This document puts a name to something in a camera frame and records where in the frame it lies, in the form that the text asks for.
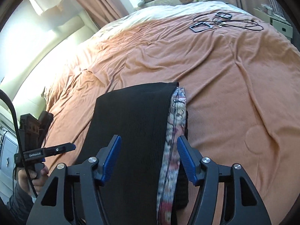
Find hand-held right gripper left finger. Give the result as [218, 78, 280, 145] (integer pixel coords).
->
[26, 135, 122, 225]

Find white padded headboard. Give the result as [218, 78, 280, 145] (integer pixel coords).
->
[0, 13, 100, 113]

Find person's left forearm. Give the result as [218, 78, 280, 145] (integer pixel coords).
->
[6, 183, 39, 219]

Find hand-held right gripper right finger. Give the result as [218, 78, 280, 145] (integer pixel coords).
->
[177, 135, 272, 225]

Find large black rectangular frame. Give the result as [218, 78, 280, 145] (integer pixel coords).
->
[189, 22, 214, 33]

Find white drawer cabinet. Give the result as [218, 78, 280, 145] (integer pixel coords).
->
[0, 119, 19, 193]

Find orange blanket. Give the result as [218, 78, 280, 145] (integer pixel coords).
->
[33, 1, 300, 225]

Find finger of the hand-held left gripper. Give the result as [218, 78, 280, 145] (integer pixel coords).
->
[44, 142, 77, 157]
[39, 111, 54, 146]

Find white nightstand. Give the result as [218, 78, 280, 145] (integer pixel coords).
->
[253, 3, 293, 38]

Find white slatted rack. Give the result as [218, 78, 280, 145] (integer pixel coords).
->
[266, 0, 285, 18]

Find black patterned pants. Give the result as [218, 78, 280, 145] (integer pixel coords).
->
[75, 82, 190, 225]

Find thin black cable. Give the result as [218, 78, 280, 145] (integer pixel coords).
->
[193, 12, 264, 32]

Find small black rectangular frame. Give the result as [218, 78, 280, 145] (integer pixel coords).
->
[215, 12, 232, 21]

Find person's left hand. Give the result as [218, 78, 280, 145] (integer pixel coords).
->
[17, 165, 50, 197]

